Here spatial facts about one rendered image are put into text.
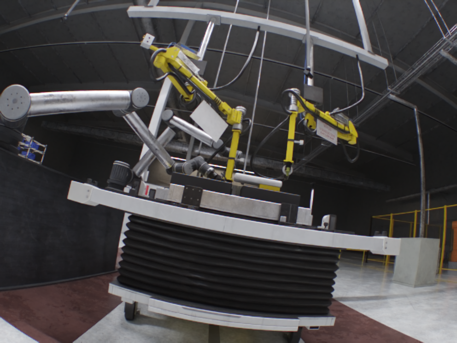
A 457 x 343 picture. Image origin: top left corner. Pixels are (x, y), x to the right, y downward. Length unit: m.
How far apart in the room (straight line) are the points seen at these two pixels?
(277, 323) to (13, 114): 1.63
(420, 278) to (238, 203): 4.65
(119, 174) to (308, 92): 2.24
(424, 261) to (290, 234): 4.67
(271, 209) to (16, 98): 1.62
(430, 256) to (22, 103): 6.17
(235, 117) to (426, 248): 4.64
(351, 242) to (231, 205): 0.73
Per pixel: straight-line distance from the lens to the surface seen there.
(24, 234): 1.85
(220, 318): 1.06
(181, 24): 13.44
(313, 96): 2.62
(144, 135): 1.98
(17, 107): 1.43
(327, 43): 3.42
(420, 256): 5.37
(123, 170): 2.73
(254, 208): 1.45
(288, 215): 1.48
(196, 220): 1.00
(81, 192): 1.18
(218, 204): 1.43
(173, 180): 1.66
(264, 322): 1.10
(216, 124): 2.13
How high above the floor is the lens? 0.79
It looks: 13 degrees up
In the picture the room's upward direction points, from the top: 10 degrees clockwise
